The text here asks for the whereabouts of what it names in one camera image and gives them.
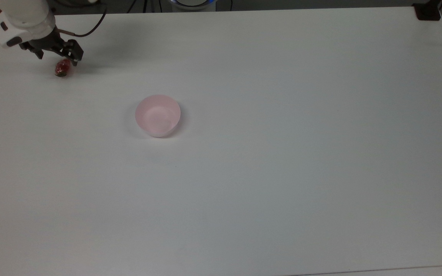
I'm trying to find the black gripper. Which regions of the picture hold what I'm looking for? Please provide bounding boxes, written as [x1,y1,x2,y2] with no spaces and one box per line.
[19,29,84,67]

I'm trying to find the red toy strawberry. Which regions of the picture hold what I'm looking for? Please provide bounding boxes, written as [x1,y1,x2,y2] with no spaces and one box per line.
[54,58,71,77]

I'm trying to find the pink plastic bowl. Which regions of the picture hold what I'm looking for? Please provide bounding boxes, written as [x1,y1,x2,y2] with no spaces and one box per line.
[135,94,181,138]

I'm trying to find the black clamp block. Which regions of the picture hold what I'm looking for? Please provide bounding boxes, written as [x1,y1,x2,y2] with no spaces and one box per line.
[412,2,442,21]

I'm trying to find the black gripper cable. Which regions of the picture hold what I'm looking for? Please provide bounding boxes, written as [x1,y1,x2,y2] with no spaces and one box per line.
[57,8,107,38]

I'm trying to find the black cables behind table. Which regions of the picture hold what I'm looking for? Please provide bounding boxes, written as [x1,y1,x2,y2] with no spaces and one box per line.
[127,0,163,13]

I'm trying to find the robot base with blue ring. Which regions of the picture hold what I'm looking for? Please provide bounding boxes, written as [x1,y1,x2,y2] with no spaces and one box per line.
[167,0,218,12]

